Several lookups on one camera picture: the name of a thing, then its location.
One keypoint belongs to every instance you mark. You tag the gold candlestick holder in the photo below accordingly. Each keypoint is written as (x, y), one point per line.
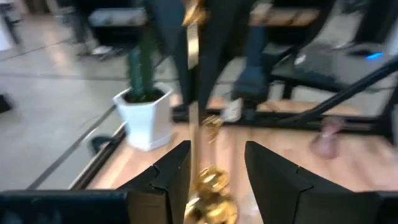
(214, 202)
(213, 124)

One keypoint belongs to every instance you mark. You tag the pink ribbed glass candle holder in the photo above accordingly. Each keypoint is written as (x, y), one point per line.
(325, 144)

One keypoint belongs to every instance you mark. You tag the black aluminium table frame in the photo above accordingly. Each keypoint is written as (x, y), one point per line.
(311, 123)

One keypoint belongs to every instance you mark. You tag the person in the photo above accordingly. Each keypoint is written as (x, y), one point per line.
(81, 21)
(224, 46)

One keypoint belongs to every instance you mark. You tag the grey cushioned bench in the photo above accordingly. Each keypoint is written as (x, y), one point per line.
(118, 17)

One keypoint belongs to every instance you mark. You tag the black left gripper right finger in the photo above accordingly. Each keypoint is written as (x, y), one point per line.
(280, 193)

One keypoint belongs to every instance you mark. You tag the wooden bench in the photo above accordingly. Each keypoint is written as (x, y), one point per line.
(295, 17)

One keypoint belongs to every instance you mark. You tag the green cactus plant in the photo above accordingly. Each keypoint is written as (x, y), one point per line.
(140, 71)

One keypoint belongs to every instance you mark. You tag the white angular plant pot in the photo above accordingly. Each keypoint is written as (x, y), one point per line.
(146, 124)

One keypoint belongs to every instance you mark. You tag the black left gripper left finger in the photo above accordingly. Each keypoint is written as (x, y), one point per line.
(164, 193)

